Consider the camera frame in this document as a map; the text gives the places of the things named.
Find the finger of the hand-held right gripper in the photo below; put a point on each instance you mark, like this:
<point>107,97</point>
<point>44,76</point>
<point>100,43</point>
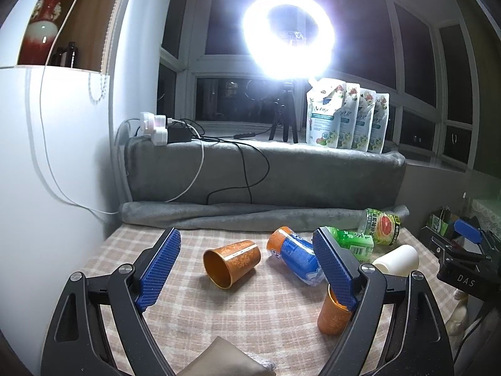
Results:
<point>467,231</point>
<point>450,247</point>

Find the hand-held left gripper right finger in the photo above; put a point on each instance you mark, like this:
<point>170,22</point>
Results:
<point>334,270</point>

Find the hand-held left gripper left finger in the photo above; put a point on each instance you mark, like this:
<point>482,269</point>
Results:
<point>158,266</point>

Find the orange patterned metal cup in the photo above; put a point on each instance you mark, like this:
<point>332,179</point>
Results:
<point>332,315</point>
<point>231,262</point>

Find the white cup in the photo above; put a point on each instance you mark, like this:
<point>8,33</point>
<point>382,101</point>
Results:
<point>397,260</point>

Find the green box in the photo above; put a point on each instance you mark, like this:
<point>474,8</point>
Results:
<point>438,224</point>

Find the green tea bottle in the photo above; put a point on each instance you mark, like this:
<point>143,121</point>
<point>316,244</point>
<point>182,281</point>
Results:
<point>352,243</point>

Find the white plush toy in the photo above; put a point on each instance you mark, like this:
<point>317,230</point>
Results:
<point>460,313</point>

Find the blue and orange can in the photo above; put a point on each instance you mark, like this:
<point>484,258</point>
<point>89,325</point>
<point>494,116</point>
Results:
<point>297,256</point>

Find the green grapefruit label bottle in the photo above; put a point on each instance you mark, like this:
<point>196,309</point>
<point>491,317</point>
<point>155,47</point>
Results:
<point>381,223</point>

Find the checkered cloth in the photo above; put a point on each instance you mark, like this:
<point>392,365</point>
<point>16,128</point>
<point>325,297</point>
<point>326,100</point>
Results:
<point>250,313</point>

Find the grey blanket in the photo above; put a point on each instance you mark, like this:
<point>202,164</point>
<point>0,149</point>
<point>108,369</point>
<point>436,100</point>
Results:
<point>274,180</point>

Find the white plug adapter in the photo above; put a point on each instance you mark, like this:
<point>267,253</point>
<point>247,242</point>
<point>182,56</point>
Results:
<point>160,136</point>

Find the black power adapter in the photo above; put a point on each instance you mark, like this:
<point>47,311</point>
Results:
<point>179,133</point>

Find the white power strip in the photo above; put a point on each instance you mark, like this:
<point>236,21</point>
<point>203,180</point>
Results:
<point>146,121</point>

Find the large floral detergent pouch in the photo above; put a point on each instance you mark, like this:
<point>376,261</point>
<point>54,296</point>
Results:
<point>325,113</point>

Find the black tripod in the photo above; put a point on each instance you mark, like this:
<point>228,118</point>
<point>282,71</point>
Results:
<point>285,113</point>

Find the dark glass bottle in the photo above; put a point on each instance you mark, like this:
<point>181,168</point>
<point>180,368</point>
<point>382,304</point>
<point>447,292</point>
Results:
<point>66,55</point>

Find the red porcelain vase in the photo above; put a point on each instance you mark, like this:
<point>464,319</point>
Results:
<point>41,27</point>

